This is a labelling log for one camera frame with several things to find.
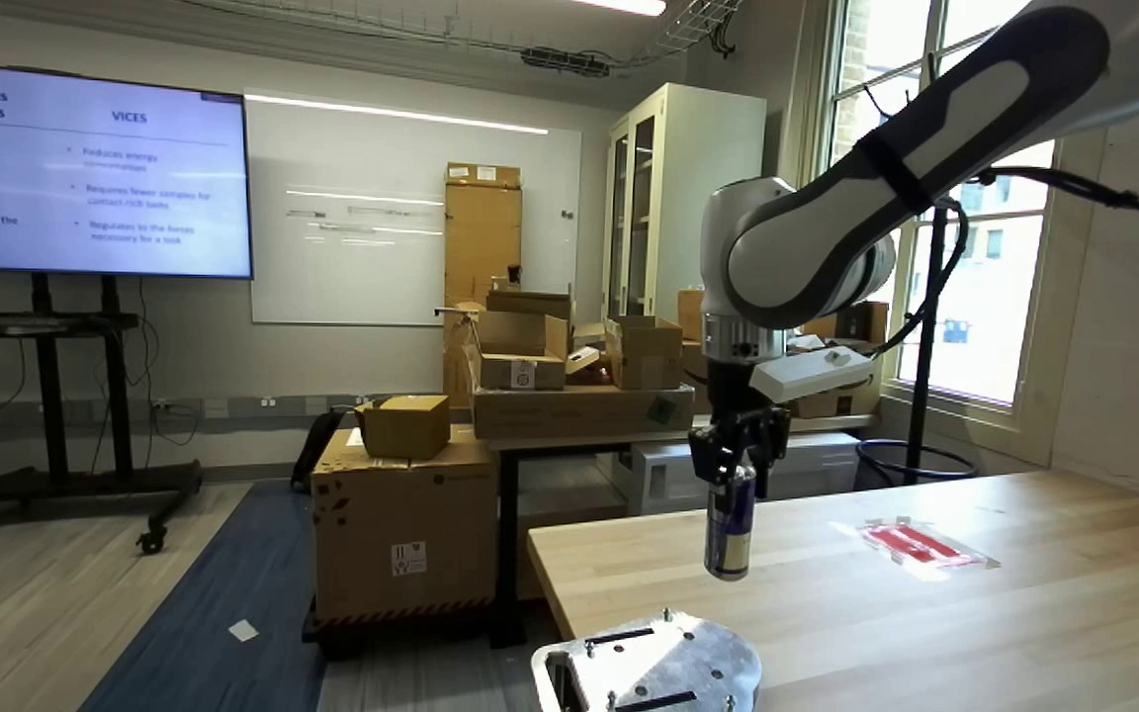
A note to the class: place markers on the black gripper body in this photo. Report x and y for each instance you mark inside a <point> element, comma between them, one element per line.
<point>731,396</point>

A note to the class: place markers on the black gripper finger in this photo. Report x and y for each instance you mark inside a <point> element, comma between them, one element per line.
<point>772,455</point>
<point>705,461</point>

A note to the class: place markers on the silver drink can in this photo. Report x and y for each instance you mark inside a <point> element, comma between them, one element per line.
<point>727,528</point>

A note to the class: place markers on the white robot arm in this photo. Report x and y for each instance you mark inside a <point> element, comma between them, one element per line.
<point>909,143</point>

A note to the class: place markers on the medium brown cardboard box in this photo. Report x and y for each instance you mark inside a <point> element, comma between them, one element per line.
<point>650,353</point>

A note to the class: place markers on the long flat cardboard box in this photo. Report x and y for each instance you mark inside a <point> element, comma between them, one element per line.
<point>581,415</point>

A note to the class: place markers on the cardboard box by window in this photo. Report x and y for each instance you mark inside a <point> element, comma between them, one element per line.
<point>862,321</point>

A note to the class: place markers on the red item in clear packet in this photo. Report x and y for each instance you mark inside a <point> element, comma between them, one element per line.
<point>917,545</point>

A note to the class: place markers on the black pole stand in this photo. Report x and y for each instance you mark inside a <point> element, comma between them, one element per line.
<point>925,341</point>

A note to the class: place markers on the small cardboard box white label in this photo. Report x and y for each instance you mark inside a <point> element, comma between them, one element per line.
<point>523,374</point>

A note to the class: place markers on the white glass door cabinet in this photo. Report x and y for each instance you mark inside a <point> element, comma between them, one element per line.
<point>673,198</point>

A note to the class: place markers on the silver metal mounting plate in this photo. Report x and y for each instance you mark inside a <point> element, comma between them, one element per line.
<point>673,668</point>

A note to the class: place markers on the open brown cardboard box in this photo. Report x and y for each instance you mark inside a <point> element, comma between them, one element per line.
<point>527,321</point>

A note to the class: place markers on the large window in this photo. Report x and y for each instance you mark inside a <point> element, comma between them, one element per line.
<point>991,264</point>

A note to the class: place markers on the tall upright cardboard box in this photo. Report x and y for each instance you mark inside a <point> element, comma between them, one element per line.
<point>485,239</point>

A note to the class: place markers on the small cube cardboard box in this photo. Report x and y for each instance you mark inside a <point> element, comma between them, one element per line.
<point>403,424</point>

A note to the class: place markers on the large labelled cardboard box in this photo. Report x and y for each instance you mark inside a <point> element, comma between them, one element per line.
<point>395,528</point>

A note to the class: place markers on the ceiling light panel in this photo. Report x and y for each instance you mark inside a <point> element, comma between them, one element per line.
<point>623,6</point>

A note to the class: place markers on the black rolling screen stand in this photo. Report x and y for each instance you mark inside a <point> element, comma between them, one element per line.
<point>114,396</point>

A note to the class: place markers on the large display screen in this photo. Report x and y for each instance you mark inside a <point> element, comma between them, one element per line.
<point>87,171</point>

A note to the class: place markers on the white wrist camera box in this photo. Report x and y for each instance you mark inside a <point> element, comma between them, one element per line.
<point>812,374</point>

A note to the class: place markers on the wall whiteboard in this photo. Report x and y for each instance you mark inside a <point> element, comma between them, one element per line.
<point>373,223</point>

